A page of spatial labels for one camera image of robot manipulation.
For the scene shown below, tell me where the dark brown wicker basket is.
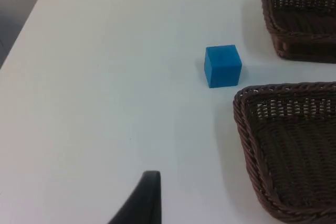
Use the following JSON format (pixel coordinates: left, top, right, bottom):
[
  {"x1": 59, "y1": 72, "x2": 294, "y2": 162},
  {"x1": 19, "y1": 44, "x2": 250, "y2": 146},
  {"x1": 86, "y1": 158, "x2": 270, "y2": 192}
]
[
  {"x1": 233, "y1": 82, "x2": 336, "y2": 224},
  {"x1": 259, "y1": 0, "x2": 336, "y2": 65}
]

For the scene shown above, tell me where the blue cube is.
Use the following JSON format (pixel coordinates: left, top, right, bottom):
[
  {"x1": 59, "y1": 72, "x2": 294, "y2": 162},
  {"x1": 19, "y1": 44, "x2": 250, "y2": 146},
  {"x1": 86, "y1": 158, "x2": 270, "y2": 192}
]
[{"x1": 204, "y1": 45, "x2": 243, "y2": 89}]

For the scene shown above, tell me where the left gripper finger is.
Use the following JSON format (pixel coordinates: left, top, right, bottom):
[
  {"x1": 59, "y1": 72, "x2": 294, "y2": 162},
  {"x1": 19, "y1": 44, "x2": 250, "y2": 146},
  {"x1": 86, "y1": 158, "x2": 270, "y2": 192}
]
[{"x1": 107, "y1": 170, "x2": 161, "y2": 224}]

